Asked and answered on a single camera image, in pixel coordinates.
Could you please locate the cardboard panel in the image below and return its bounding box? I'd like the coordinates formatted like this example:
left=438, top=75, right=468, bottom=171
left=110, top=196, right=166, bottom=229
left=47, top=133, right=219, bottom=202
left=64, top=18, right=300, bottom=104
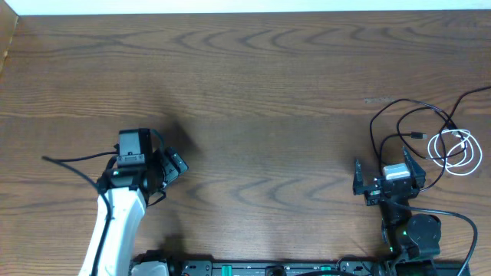
left=0, top=0, right=18, bottom=71

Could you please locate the black usb cable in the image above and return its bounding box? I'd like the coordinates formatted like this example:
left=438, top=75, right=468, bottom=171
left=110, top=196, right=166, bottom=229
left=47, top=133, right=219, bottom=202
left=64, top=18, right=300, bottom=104
left=369, top=98, right=467, bottom=162
left=377, top=85, right=491, bottom=192

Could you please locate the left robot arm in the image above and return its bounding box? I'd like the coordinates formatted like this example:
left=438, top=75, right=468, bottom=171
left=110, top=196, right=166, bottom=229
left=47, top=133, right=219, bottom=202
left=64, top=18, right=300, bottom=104
left=79, top=128, right=189, bottom=275

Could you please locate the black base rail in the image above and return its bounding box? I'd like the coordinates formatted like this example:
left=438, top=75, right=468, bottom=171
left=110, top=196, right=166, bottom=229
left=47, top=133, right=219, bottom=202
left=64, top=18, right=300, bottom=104
left=130, top=249, right=471, bottom=276

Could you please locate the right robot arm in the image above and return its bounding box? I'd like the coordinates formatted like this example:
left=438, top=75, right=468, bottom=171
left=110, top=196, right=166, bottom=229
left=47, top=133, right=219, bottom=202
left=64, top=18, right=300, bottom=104
left=352, top=149, right=441, bottom=276

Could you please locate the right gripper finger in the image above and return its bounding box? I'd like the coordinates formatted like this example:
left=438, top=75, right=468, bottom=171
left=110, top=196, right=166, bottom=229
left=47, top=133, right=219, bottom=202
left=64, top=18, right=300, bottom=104
left=403, top=146, right=425, bottom=179
left=353, top=159, right=364, bottom=194

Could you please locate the white usb cable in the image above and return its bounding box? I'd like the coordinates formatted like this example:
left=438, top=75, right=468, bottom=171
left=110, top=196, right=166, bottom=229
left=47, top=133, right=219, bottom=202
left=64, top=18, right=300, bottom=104
left=427, top=128, right=483, bottom=177

